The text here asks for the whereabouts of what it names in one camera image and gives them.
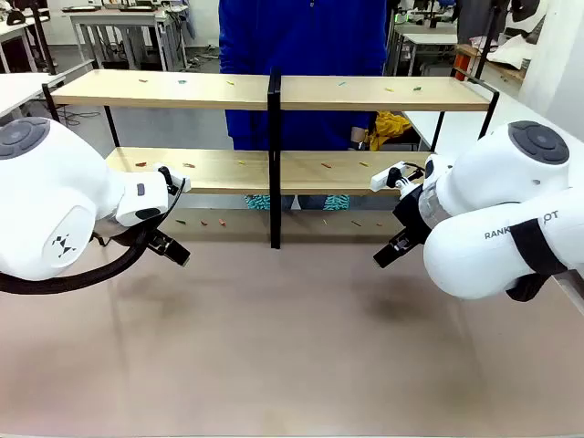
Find yellow cloth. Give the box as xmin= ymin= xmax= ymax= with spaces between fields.
xmin=368 ymin=110 xmax=414 ymax=151

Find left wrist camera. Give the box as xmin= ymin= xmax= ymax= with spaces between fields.
xmin=152 ymin=162 xmax=182 ymax=195

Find wooden shelf unit black frame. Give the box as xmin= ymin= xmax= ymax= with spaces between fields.
xmin=41 ymin=66 xmax=501 ymax=250

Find large white table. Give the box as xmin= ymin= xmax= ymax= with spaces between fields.
xmin=401 ymin=79 xmax=526 ymax=154

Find white side table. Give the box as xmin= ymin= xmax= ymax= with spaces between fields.
xmin=0 ymin=71 xmax=81 ymax=120

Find wooden board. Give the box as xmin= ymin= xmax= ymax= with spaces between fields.
xmin=455 ymin=43 xmax=533 ymax=86

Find black stand pole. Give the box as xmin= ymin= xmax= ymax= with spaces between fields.
xmin=30 ymin=0 xmax=58 ymax=77
xmin=474 ymin=0 xmax=501 ymax=81

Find grey workbench table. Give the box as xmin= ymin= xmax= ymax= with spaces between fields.
xmin=68 ymin=8 xmax=186 ymax=72

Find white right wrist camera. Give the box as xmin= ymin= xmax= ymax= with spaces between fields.
xmin=370 ymin=162 xmax=425 ymax=195

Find person in blue top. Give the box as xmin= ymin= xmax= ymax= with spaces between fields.
xmin=217 ymin=0 xmax=389 ymax=151

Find white desk grey legs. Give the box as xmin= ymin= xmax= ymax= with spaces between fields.
xmin=392 ymin=22 xmax=459 ymax=78

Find blue jeans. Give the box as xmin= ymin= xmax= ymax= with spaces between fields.
xmin=280 ymin=194 xmax=325 ymax=211

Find dark hanging garment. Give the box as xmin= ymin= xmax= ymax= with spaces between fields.
xmin=455 ymin=0 xmax=506 ymax=47

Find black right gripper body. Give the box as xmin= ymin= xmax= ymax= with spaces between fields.
xmin=392 ymin=182 xmax=433 ymax=245

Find black strap cable wrap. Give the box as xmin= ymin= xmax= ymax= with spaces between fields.
xmin=505 ymin=217 xmax=570 ymax=303

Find white cloth heap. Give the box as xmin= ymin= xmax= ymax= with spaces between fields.
xmin=487 ymin=13 xmax=548 ymax=65

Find black braided cable sleeve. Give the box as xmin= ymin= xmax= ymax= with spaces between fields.
xmin=0 ymin=175 xmax=188 ymax=296

